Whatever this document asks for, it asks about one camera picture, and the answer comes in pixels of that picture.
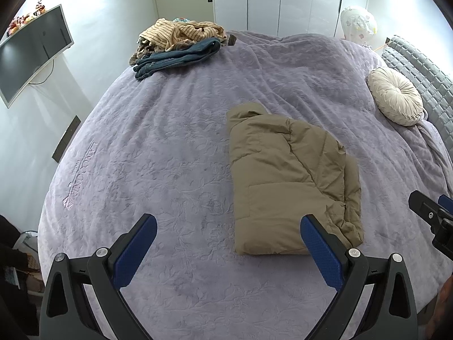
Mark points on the beige striped garment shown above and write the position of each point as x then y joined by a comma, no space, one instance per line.
170,33

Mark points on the black wall panel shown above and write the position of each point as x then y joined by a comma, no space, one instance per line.
66,138

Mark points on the orange artificial flowers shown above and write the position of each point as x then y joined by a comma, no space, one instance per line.
21,19

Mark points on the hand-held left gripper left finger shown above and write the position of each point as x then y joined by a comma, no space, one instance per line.
136,251

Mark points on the wall-mounted television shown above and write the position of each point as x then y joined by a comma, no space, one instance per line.
32,53

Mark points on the brown checkered bag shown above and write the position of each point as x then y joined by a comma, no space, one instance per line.
34,272

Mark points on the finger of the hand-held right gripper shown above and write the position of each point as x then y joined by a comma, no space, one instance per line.
446,203
426,210

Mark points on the grey brown patterned garment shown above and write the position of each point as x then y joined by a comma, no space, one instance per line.
139,55

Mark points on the grey quilted headboard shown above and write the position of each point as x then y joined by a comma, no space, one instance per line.
424,74

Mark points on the khaki puffer jacket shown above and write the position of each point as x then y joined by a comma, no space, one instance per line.
283,170

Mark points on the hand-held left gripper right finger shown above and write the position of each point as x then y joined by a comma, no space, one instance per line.
324,251

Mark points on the purple embossed blanket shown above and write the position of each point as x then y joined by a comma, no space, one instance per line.
159,131

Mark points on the blue jeans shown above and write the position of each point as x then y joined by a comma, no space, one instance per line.
177,58

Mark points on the round cream pleated pillow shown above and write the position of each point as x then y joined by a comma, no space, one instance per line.
394,95

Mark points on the dark brown small object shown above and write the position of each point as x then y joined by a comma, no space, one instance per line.
231,40

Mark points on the dark cloth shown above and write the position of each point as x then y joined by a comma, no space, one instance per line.
12,283

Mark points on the white floral bag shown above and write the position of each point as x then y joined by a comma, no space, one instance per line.
357,21

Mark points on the white wardrobe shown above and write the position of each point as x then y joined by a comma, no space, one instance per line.
279,3

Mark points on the teal patterned cloth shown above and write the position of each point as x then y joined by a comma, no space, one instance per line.
181,20

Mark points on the person's right forearm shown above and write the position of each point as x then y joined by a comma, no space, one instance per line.
446,297

